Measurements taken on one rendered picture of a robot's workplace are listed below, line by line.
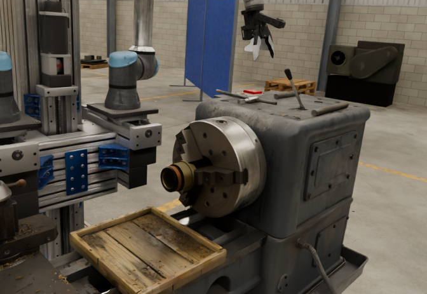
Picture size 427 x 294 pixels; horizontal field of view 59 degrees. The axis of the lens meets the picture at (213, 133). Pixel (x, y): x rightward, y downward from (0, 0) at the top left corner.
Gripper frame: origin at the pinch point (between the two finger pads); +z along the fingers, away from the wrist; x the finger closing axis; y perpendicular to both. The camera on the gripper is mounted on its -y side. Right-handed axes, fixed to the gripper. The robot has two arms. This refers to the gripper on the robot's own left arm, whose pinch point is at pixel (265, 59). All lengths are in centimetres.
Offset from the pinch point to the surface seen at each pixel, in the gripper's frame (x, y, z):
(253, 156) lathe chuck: 38.9, -12.1, 28.0
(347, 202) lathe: -14, -21, 63
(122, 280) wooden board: 82, 4, 48
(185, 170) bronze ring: 54, 2, 28
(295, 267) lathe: 19, -11, 75
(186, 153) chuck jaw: 49, 6, 25
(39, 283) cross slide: 99, 8, 39
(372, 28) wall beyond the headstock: -965, 176, -41
